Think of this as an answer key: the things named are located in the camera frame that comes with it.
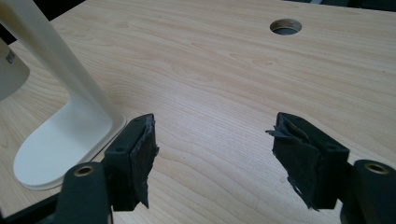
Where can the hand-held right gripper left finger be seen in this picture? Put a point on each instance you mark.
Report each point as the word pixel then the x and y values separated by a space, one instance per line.
pixel 130 161

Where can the white desk lamp stand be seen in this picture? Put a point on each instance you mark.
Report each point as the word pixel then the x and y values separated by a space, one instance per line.
pixel 67 121

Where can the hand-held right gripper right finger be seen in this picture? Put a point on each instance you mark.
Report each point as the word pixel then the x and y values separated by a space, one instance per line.
pixel 308 161

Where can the white lamp head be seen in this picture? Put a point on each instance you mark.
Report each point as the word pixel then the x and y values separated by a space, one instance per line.
pixel 11 74

